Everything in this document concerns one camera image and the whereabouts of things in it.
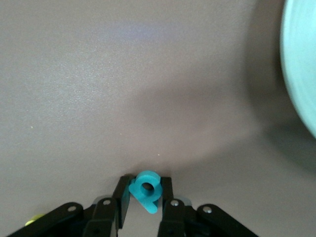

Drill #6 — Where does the yellow foam letter u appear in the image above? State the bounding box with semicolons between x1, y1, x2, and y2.
24;213;45;227

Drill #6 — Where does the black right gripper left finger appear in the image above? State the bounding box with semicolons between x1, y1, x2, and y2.
7;175;132;237

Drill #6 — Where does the teal foam letter p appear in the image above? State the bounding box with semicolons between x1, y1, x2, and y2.
128;170;164;214

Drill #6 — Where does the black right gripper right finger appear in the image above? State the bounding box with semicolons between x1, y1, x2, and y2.
158;176;260;237

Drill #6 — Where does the green plate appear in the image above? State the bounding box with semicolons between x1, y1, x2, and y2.
280;0;316;139

